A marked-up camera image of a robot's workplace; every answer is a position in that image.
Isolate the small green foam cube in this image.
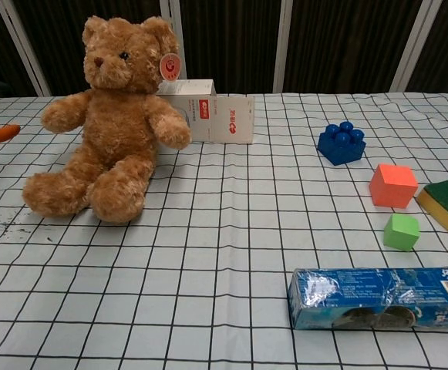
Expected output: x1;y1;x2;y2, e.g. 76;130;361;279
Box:
383;214;421;252

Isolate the blue studded building block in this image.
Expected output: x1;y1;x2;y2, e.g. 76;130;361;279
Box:
317;120;366;167

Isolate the brown teddy bear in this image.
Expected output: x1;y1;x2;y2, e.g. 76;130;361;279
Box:
22;15;193;224

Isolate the red round hang tag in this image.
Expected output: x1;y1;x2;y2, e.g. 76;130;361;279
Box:
159;53;181;82

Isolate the white red carton box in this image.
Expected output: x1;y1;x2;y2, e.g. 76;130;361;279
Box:
154;79;256;145

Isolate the white aluminium frame post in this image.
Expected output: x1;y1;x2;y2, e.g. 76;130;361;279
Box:
391;0;436;93
0;0;52;97
159;0;189;81
273;0;295;93

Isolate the blue cookie package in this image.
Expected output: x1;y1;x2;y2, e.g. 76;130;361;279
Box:
287;266;448;331

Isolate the orange foam cube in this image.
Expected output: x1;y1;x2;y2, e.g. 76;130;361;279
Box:
369;163;419;209

